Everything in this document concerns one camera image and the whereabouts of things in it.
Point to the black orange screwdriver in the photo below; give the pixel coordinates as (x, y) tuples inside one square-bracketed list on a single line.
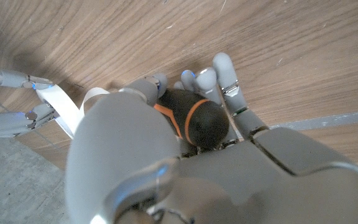
[(207, 124)]

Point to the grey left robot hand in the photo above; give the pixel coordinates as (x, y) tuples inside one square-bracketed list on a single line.
[(228, 180)]

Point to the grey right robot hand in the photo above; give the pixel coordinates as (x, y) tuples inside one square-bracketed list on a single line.
[(8, 123)]

